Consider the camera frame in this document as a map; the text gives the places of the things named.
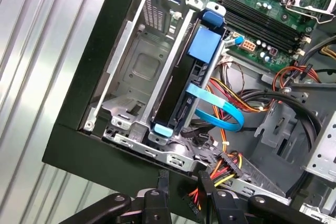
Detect blue data wire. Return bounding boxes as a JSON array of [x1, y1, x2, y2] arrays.
[[185, 83, 246, 133]]

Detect hard disk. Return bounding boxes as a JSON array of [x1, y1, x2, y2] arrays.
[[149, 10, 228, 140]]

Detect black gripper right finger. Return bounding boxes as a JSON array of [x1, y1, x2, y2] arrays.
[[198, 170, 336, 224]]

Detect metal disk bay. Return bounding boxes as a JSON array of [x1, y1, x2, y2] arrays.
[[83, 0, 229, 162]]

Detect wire locking lever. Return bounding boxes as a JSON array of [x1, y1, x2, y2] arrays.
[[285, 0, 336, 24]]

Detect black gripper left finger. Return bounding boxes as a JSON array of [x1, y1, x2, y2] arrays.
[[60, 168, 173, 224]]

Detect black RAM slot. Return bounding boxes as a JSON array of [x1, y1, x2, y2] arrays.
[[226, 0, 312, 38], [223, 7, 305, 49], [225, 0, 309, 44], [222, 15, 302, 55]]

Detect beige board connector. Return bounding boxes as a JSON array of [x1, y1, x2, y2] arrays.
[[241, 39, 257, 55]]

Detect metal optical drive cage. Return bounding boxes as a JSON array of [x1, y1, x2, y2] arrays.
[[299, 113, 336, 224]]

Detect small blue labelled plug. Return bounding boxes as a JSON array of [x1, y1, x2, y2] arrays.
[[223, 35, 245, 49]]

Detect yellow orange wires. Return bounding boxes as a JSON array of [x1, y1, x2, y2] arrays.
[[319, 44, 336, 61]]

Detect power wire with black plug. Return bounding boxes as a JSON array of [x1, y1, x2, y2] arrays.
[[181, 150, 245, 214]]

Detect black open PC case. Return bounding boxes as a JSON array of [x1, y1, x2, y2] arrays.
[[41, 0, 336, 224]]

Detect coloured wire bundle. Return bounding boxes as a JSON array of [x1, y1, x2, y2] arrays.
[[206, 60, 320, 141]]

